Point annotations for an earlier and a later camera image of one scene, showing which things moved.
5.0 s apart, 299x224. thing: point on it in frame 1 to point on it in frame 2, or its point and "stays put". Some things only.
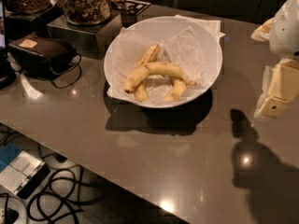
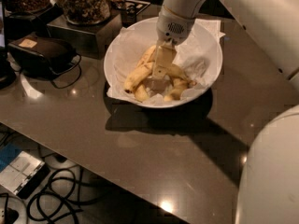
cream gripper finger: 284,87 to 176,28
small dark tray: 135,6 stays put
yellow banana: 159,68 stays put
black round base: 8,74 stays put
